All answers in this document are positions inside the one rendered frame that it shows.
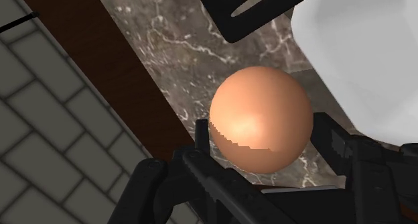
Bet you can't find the brown egg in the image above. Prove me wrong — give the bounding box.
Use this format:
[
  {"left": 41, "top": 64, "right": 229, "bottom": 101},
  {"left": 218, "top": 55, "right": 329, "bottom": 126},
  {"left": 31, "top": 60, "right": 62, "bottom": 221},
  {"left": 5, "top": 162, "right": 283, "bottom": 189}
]
[{"left": 208, "top": 65, "right": 314, "bottom": 174}]

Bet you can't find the black slotted spatula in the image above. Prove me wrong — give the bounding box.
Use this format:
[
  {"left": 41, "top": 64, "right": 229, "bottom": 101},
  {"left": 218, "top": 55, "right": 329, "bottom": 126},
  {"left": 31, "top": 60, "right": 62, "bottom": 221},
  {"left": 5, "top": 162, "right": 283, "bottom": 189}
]
[{"left": 192, "top": 0, "right": 325, "bottom": 44}]

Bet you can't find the brown wooden counter cabinet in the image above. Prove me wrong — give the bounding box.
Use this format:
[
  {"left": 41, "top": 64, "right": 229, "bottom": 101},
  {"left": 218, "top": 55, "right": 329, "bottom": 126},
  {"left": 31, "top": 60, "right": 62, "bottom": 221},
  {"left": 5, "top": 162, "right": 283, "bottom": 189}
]
[{"left": 14, "top": 0, "right": 196, "bottom": 163}]

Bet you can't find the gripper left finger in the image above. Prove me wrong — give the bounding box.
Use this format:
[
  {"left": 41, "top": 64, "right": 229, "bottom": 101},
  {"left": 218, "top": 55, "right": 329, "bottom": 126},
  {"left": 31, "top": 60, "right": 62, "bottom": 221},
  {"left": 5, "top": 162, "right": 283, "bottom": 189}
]
[{"left": 107, "top": 118, "right": 288, "bottom": 224}]

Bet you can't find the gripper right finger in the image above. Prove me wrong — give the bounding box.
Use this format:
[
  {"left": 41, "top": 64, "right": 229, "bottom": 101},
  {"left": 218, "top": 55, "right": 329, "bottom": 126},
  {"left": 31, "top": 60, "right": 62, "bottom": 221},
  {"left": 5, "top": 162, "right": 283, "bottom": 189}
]
[{"left": 309, "top": 112, "right": 418, "bottom": 224}]

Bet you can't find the white bowl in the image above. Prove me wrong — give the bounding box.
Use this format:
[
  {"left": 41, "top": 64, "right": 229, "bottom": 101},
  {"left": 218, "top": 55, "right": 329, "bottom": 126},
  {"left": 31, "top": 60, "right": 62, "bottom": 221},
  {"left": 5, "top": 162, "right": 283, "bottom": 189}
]
[{"left": 290, "top": 0, "right": 418, "bottom": 148}]

